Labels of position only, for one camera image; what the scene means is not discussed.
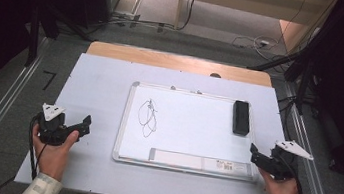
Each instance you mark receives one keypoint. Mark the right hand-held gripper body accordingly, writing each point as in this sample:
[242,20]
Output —
[280,165]

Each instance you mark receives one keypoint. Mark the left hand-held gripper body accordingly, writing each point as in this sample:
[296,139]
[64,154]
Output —
[51,128]

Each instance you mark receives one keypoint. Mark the black whiteboard eraser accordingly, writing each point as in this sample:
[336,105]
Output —
[241,118]

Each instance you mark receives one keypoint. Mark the person's right hand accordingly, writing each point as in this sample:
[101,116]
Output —
[280,193]

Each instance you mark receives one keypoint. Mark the person's left hand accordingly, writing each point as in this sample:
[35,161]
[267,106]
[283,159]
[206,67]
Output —
[51,158]

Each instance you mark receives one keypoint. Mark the white table cover board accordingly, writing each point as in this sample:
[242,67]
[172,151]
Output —
[93,93]

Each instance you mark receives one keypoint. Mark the metal-framed whiteboard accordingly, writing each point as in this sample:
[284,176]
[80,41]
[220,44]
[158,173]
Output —
[189,126]

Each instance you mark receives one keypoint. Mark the white label strip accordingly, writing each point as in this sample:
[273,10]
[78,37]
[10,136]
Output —
[185,160]

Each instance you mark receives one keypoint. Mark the black metal stand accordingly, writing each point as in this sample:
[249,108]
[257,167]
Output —
[34,35]
[303,77]

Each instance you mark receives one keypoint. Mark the wooden table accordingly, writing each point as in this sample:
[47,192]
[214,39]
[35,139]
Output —
[164,59]

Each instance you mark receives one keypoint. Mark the light wooden furniture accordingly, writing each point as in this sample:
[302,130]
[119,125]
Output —
[256,0]

